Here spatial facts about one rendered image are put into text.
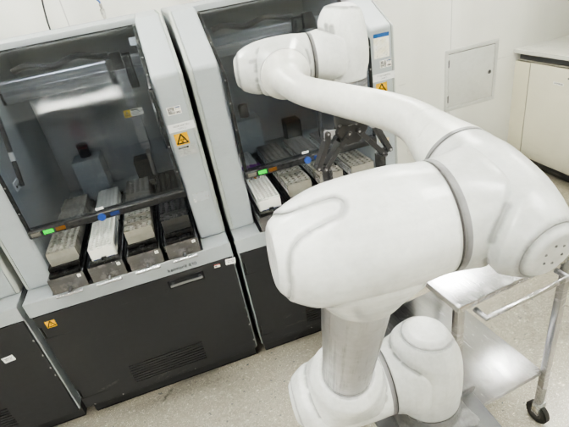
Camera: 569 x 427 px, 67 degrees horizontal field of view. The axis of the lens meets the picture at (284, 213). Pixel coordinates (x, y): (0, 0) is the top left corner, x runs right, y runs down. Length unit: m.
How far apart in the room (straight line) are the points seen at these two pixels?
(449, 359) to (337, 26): 0.72
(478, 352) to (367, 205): 1.54
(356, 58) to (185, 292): 1.32
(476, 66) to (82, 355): 3.16
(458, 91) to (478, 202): 3.15
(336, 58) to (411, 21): 2.35
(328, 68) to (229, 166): 0.94
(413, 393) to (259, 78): 0.73
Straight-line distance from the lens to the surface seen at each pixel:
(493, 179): 0.49
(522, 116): 3.90
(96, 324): 2.02
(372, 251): 0.42
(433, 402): 1.06
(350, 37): 0.94
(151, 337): 2.08
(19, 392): 2.29
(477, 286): 1.37
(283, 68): 0.86
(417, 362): 0.98
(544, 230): 0.48
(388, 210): 0.43
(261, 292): 2.02
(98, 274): 1.87
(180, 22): 1.91
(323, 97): 0.76
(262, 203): 1.83
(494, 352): 1.93
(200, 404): 2.24
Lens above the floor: 1.69
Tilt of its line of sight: 29 degrees down
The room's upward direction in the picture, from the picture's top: 11 degrees counter-clockwise
